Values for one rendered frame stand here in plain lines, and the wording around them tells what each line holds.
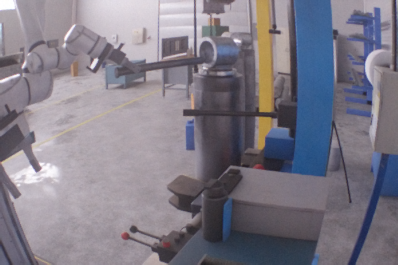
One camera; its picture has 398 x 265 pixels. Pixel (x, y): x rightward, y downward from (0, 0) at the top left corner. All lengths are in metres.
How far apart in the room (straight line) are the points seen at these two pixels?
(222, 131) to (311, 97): 0.43
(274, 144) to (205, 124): 0.34
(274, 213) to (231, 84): 0.62
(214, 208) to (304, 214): 0.28
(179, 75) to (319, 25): 6.45
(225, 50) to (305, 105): 0.41
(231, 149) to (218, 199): 0.57
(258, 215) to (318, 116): 0.49
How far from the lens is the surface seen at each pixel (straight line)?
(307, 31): 1.24
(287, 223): 1.00
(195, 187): 1.48
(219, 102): 1.38
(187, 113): 1.24
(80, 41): 1.13
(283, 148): 1.55
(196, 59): 1.37
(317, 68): 1.25
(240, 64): 2.77
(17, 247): 1.84
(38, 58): 1.13
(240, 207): 1.01
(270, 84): 4.01
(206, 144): 1.45
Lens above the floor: 1.70
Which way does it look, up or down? 18 degrees down
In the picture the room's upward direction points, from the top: 1 degrees counter-clockwise
